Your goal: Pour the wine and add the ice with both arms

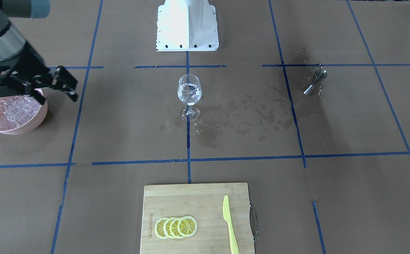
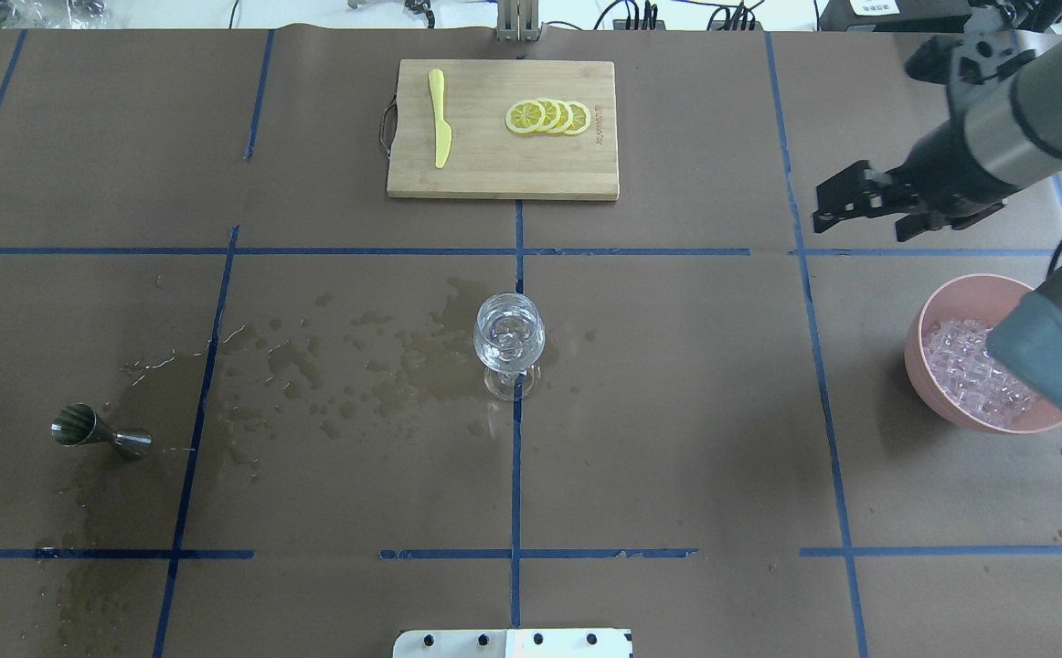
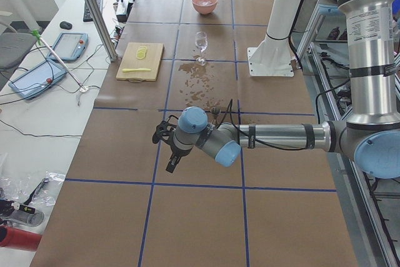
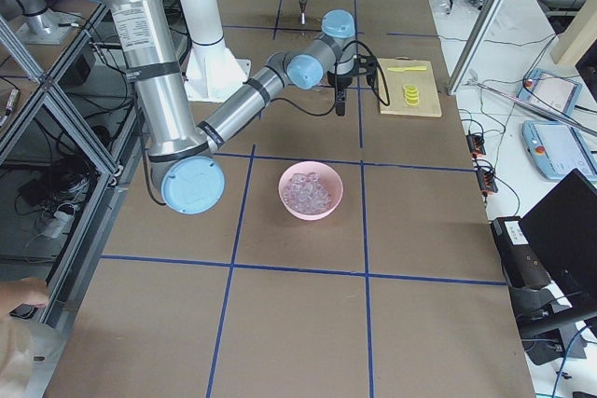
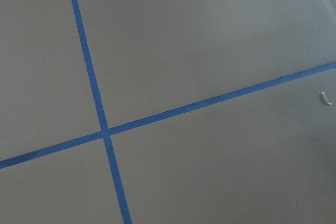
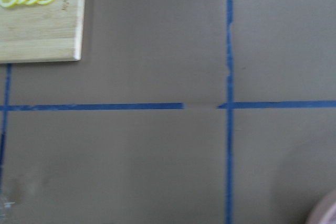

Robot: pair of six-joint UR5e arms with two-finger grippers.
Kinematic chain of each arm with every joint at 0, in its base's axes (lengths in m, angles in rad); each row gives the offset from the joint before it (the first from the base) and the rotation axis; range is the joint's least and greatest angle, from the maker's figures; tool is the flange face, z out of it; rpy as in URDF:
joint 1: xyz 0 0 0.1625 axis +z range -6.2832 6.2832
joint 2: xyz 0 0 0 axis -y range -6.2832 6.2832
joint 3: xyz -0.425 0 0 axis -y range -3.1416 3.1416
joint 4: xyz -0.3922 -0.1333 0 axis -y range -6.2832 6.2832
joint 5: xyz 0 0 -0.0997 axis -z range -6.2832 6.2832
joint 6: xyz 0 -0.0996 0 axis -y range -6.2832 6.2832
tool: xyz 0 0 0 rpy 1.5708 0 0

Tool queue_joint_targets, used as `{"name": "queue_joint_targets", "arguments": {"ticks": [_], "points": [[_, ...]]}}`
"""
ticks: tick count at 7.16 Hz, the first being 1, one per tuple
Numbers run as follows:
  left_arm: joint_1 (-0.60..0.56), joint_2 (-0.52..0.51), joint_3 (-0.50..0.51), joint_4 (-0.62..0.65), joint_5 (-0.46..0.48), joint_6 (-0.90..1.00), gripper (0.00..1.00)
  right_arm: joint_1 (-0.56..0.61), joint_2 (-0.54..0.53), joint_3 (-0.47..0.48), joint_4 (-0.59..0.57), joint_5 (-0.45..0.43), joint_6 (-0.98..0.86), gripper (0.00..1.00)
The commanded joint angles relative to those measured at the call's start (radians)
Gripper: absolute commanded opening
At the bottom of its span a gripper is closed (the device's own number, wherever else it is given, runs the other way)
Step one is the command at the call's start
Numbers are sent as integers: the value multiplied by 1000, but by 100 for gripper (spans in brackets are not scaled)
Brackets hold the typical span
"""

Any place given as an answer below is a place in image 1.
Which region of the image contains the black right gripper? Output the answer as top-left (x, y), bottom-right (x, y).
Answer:
top-left (0, 42), bottom-right (79, 105)

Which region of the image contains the steel double jigger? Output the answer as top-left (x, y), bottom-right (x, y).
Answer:
top-left (302, 68), bottom-right (328, 96)

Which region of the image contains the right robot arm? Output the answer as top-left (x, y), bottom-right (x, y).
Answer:
top-left (0, 0), bottom-right (78, 105)

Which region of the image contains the clear ice cube pile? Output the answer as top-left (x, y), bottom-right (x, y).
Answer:
top-left (0, 95), bottom-right (42, 131)

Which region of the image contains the clear wine glass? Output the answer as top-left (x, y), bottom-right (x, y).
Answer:
top-left (177, 74), bottom-right (202, 122)

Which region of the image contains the pink plastic bowl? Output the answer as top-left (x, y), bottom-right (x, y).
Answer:
top-left (0, 88), bottom-right (48, 135)

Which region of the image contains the lemon slice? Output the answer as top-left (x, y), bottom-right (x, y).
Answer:
top-left (177, 216), bottom-right (198, 237)
top-left (163, 217), bottom-right (176, 238)
top-left (169, 218), bottom-right (184, 238)
top-left (155, 217), bottom-right (169, 239)

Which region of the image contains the bamboo cutting board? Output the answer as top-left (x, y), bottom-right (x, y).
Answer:
top-left (139, 183), bottom-right (255, 254)

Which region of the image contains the yellow plastic knife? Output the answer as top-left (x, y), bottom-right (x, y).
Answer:
top-left (222, 195), bottom-right (240, 254)

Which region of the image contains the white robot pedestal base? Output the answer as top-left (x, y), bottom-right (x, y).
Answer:
top-left (156, 0), bottom-right (219, 52)

